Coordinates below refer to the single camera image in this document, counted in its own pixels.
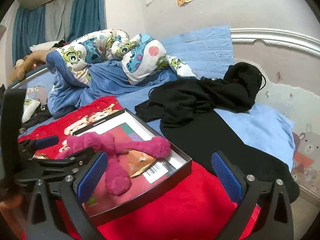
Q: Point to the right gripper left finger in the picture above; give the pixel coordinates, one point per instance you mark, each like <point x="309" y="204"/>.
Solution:
<point x="73" y="190"/>

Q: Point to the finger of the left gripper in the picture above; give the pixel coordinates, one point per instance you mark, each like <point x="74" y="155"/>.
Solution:
<point x="54" y="169"/>
<point x="31" y="146"/>

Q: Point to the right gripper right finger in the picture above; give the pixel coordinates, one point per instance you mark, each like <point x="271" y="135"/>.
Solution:
<point x="274" y="220"/>

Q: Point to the magenta plush bear toy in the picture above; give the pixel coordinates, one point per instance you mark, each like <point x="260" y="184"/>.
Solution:
<point x="117" y="179"/>

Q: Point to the orange triangular snack packet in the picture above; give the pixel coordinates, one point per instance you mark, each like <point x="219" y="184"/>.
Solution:
<point x="138" y="162"/>

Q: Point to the small monster print pillow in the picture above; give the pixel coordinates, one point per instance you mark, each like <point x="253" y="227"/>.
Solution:
<point x="29" y="108"/>

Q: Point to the brown plush teddy bear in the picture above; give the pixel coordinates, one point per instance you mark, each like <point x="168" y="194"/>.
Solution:
<point x="28" y="63"/>

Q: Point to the red cartoon bear quilt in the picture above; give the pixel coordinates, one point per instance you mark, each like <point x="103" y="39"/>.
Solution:
<point x="196" y="208"/>

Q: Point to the blue monster cartoon blanket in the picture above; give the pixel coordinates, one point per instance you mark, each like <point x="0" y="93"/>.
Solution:
<point x="108" y="63"/>

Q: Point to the black shallow cardboard box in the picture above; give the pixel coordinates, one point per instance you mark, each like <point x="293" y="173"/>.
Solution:
<point x="150" y="177"/>

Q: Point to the blue window curtain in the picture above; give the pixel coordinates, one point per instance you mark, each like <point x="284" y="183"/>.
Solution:
<point x="55" y="21"/>

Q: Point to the black clothing pile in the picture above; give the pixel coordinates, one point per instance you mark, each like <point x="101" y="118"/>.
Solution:
<point x="185" y="108"/>

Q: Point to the light blue bed sheet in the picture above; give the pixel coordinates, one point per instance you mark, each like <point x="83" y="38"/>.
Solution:
<point x="209" y="53"/>

